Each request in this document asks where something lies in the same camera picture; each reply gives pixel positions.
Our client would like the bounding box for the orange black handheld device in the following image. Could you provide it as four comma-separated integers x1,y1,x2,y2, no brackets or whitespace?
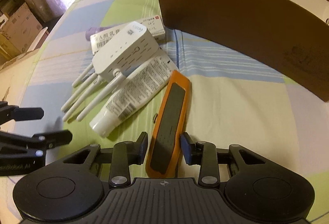
146,70,190,178

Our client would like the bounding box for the white lotion tube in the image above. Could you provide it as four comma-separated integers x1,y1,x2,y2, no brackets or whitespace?
89,49,177,138

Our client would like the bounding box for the white ointment carton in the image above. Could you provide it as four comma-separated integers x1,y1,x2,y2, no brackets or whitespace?
89,15,166,55

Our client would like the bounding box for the white wifi router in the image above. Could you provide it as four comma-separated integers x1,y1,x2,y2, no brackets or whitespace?
61,21,160,122

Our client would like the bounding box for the purple cream tube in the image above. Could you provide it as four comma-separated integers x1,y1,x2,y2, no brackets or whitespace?
85,25,121,41

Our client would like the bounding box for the cardboard boxes stack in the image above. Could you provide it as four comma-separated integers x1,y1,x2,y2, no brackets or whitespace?
1,0,43,64

